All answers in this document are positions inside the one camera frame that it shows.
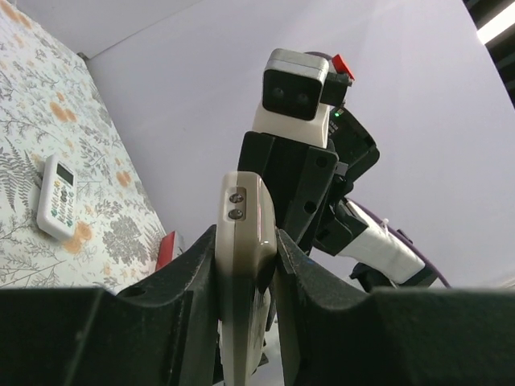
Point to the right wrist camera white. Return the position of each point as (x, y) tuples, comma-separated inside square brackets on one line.
[(298, 91)]

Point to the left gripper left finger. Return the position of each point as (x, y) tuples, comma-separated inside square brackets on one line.
[(159, 331)]

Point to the grey beige remote control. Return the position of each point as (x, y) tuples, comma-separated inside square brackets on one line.
[(245, 249)]

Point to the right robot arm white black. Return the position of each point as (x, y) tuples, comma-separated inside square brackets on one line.
[(384, 256)]

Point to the red silver battery box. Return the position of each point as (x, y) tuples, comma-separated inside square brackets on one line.
[(171, 246)]

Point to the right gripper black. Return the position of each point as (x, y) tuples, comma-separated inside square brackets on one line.
[(302, 180)]

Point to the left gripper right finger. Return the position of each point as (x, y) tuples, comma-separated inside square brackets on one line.
[(333, 334)]

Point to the floral patterned table mat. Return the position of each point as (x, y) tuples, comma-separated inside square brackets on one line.
[(51, 105)]

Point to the white air conditioner remote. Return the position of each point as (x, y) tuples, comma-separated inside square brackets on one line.
[(57, 199)]

